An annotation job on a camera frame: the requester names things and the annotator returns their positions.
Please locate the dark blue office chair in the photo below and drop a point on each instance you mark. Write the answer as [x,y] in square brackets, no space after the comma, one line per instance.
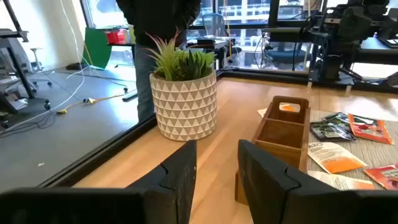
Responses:
[286,56]

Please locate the red plastic bin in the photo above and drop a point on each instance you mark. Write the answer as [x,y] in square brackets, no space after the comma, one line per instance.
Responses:
[115,37]

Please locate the wooden tea caddy box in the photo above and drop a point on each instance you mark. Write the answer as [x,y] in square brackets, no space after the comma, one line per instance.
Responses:
[280,133]

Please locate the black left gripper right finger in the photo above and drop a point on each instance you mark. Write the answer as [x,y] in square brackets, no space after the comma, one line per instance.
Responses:
[264,193]

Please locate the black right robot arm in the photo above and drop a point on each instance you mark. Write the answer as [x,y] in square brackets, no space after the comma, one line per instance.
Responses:
[351,25]

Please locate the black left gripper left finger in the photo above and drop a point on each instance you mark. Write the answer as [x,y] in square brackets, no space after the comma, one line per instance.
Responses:
[177,186]

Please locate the green board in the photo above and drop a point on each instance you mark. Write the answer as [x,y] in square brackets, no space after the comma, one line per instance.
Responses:
[98,46]

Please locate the grey mesh office chair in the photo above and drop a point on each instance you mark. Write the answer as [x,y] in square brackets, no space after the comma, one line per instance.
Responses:
[214,25]

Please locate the succulent in patterned white pot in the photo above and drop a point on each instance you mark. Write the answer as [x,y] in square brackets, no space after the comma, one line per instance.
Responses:
[183,105]

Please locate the yellow green cylinder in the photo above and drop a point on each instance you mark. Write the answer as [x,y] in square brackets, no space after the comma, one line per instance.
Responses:
[132,34]

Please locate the grey woven placemat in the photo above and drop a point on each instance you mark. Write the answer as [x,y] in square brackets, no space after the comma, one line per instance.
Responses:
[379,152]

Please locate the person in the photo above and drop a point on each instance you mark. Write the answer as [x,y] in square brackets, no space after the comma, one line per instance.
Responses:
[158,21]

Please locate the grey standing desk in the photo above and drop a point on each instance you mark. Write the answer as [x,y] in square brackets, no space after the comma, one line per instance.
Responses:
[12,40]

